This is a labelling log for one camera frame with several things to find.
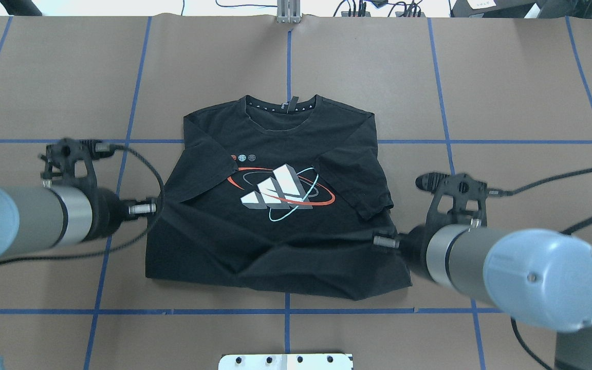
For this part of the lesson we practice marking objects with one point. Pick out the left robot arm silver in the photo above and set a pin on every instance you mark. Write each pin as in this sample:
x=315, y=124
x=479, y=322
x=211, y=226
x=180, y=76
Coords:
x=31, y=221

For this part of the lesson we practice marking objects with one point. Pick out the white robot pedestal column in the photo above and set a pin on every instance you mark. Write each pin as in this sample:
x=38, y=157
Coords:
x=287, y=361

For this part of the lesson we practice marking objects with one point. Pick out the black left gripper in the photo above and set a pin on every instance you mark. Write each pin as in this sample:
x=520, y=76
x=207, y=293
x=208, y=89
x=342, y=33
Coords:
x=106, y=210

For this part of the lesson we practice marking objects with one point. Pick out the black graphic t-shirt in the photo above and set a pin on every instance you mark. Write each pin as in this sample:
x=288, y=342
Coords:
x=279, y=198

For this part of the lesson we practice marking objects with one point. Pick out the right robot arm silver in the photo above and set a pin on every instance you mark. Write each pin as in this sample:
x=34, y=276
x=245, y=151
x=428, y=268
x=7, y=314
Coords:
x=540, y=278

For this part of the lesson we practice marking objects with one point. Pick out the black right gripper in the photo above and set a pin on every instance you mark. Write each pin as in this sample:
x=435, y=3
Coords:
x=414, y=242

